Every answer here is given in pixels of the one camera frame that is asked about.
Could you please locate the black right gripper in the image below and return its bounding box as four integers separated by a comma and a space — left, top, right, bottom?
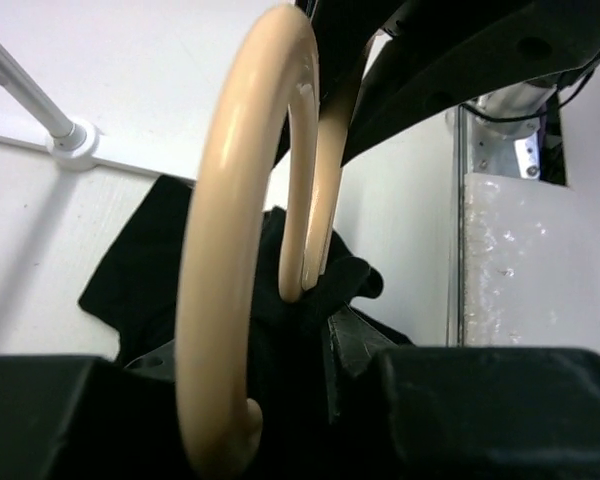
297, 1, 600, 162

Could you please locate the black t shirt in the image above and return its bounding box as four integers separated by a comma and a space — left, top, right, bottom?
77, 174, 414, 371

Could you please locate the white foam board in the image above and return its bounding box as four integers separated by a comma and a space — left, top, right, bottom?
464, 174, 600, 353

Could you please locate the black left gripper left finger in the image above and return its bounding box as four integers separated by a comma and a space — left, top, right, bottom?
125, 340, 175, 383

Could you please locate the beige plastic hanger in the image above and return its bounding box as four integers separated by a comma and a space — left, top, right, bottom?
174, 4, 366, 479

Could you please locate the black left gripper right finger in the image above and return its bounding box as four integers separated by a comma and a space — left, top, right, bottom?
328, 305, 395, 375

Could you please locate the white metal clothes rack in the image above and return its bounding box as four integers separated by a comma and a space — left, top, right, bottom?
0, 22, 156, 179

